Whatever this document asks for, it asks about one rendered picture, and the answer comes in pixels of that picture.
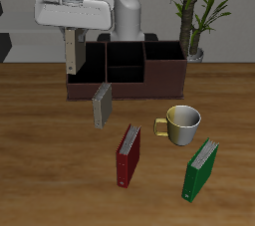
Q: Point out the red book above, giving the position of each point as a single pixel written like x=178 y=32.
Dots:
x=127 y=160

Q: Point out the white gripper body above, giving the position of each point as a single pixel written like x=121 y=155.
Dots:
x=73 y=14

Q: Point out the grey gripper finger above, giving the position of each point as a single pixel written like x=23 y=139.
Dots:
x=82 y=34
x=64 y=33

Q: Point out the green book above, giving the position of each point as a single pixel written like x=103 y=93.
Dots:
x=198 y=177

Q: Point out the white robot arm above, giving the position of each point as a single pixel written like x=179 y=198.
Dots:
x=127 y=7

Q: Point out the white and yellow mug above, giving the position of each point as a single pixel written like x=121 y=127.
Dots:
x=182 y=130

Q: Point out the dark brown desk caddy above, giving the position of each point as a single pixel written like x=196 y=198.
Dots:
x=162 y=77

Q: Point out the green pot plant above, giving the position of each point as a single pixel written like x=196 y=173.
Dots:
x=186 y=24

